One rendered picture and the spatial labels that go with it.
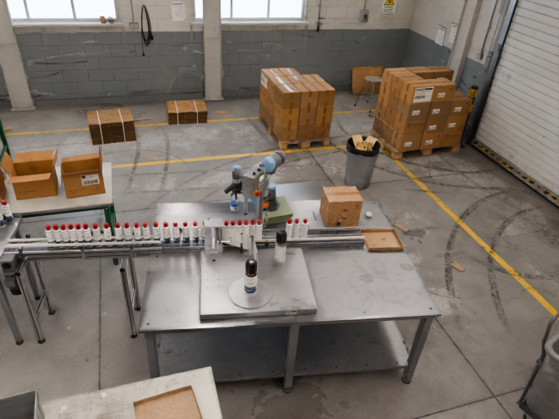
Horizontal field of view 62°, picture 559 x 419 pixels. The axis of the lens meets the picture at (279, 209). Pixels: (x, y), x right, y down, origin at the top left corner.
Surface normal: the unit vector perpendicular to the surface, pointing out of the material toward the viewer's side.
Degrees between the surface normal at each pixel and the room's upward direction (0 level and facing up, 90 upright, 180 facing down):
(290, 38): 90
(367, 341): 0
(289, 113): 88
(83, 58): 90
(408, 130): 90
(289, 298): 0
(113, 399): 0
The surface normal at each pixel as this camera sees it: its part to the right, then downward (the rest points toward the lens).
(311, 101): 0.33, 0.56
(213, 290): 0.06, -0.83
